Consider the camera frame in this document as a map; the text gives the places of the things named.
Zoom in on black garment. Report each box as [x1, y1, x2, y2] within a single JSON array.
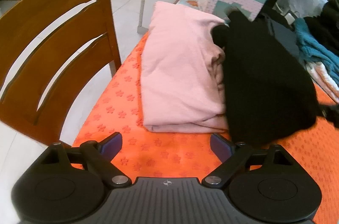
[[211, 8, 321, 146]]

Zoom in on pink folded garment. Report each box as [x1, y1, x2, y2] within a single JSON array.
[[140, 1, 228, 133]]

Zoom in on blue knitted sweater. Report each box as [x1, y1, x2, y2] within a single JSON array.
[[294, 18, 338, 84]]

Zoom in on near wooden chair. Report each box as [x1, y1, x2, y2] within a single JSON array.
[[1, 0, 121, 145]]

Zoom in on black clothes stack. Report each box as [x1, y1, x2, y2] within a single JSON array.
[[304, 0, 339, 56]]

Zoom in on dark grey folded clothes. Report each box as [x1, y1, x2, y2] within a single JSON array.
[[257, 13, 304, 67]]

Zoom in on light pink folded cloth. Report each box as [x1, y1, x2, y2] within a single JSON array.
[[306, 62, 339, 103]]

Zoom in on orange floral table mat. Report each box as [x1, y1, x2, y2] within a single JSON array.
[[74, 37, 338, 223]]

